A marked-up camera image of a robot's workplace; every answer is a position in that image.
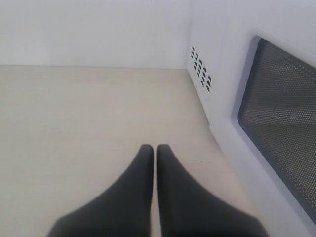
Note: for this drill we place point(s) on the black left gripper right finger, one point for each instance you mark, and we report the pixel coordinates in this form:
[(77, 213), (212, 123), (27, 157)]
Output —
[(187, 209)]

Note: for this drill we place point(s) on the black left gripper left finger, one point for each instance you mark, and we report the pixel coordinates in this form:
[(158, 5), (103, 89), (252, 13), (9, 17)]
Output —
[(122, 210)]

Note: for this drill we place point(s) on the white microwave door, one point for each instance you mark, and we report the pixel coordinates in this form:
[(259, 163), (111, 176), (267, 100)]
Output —
[(264, 108)]

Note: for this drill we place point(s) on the white Midea microwave oven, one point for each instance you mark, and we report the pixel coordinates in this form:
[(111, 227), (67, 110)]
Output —
[(211, 18)]

